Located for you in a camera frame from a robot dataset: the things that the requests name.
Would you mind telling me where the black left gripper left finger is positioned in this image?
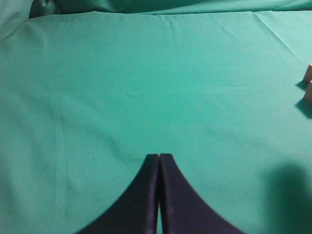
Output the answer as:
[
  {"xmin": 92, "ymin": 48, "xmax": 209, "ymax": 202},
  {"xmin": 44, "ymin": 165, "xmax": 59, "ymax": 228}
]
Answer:
[{"xmin": 78, "ymin": 154, "xmax": 159, "ymax": 234}]

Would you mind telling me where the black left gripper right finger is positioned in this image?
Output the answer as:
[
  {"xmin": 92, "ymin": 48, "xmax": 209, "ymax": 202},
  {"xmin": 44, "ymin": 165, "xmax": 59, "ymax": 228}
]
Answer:
[{"xmin": 158, "ymin": 154, "xmax": 243, "ymax": 234}]

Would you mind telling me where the pink cube placed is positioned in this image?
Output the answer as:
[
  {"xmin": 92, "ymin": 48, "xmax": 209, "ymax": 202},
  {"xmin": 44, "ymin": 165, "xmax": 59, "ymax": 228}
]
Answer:
[
  {"xmin": 303, "ymin": 63, "xmax": 312, "ymax": 82},
  {"xmin": 304, "ymin": 81, "xmax": 312, "ymax": 105}
]

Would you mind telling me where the green cloth backdrop and cover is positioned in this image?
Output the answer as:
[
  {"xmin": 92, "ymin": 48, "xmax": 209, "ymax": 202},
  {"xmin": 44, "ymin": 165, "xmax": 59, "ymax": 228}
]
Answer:
[{"xmin": 0, "ymin": 0, "xmax": 312, "ymax": 234}]

